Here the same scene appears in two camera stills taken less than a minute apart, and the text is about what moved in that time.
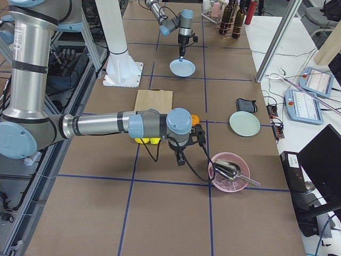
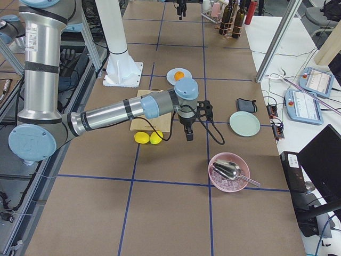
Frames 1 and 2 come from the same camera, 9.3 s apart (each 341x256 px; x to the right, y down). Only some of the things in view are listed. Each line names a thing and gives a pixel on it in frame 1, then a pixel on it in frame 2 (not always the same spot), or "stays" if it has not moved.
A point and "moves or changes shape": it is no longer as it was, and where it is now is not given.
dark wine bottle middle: [226, 17] stays
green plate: [244, 124] stays
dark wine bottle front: [238, 19] stays
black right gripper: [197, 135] → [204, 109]
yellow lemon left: [138, 140] stays
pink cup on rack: [216, 9] stays
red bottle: [250, 13] stays
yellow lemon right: [154, 141] stays
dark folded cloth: [247, 105] stays
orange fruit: [195, 119] moves or changes shape
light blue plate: [184, 69] → [170, 77]
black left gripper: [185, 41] → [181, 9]
